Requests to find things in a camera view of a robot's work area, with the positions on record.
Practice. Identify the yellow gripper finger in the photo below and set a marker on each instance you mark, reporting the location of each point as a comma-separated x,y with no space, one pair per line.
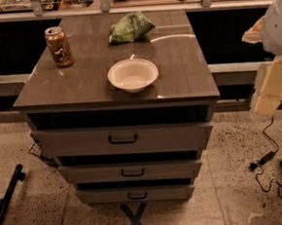
268,86
254,34

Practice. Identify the white paper bowl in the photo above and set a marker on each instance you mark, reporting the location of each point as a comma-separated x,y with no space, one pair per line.
133,74

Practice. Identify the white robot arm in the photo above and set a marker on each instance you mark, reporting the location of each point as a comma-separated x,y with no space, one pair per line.
268,31

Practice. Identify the green jalapeno chip bag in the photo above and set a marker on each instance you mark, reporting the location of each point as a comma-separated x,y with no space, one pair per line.
130,28

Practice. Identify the grey drawer cabinet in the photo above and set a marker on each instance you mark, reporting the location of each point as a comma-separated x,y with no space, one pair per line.
127,122

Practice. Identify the gold patterned drink can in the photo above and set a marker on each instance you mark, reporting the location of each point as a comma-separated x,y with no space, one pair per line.
58,45

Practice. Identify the bottom grey drawer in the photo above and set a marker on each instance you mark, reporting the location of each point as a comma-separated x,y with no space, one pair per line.
129,195

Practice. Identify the grey drawer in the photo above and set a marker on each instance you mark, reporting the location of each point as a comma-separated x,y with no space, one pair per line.
133,171
129,195
123,140

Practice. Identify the middle grey drawer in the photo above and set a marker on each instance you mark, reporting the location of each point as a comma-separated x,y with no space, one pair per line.
133,171

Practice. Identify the top grey drawer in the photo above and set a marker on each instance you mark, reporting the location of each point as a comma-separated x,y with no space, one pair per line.
123,140

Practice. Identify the black left stand leg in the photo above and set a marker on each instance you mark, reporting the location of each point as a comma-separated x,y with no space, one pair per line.
5,201

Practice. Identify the black wire basket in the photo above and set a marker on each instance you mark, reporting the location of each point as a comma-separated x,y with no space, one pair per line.
37,152

